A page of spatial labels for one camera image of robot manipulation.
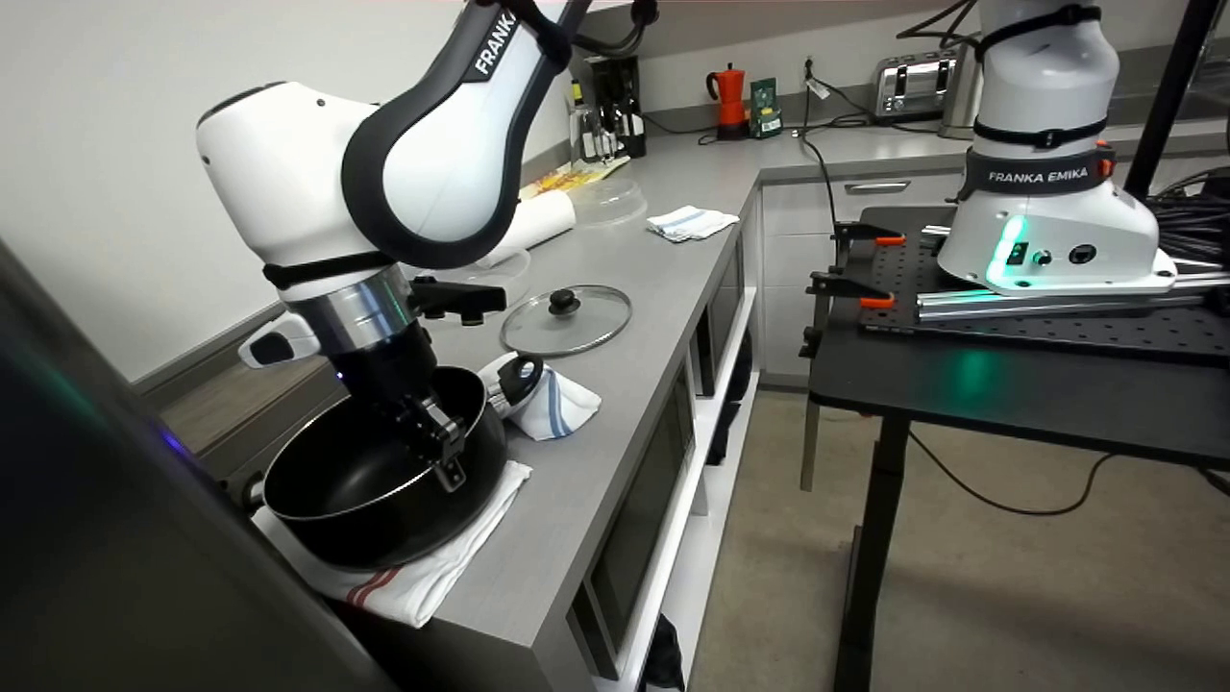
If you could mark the red kettle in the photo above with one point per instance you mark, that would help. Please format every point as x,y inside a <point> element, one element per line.
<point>727,88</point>

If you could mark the glass pot lid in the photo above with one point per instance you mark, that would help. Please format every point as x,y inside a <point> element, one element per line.
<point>568,321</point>

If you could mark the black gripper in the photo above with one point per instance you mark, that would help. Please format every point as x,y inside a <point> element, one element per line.
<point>394,380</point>

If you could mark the orange black clamp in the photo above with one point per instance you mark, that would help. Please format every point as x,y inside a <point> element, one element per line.
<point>833,291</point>
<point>868,232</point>

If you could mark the black coffee machine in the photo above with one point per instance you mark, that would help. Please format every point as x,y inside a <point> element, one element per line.
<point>611,88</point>

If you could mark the built-in microwave oven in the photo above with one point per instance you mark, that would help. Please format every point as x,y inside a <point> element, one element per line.
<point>632,537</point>

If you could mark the green small box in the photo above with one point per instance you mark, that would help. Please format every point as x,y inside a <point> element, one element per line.
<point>767,109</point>

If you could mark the red striped white towel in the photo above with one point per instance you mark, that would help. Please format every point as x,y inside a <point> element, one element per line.
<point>404,590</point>

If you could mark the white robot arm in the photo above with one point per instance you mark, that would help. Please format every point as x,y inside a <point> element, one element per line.
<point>337,194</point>

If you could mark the silver toaster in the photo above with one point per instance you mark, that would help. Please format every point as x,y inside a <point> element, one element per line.
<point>913,85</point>

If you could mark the crumpled blue striped towel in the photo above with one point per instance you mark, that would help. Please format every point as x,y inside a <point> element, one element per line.
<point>537,396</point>

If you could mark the folded blue striped towel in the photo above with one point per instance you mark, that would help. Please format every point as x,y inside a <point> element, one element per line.
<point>688,224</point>

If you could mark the black cooking pot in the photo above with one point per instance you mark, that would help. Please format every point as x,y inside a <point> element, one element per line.
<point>364,492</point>

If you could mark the black robot table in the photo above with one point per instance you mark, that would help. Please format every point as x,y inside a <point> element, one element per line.
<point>1079,396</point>

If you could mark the paper towel roll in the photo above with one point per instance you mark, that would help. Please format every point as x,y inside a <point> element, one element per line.
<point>537,221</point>

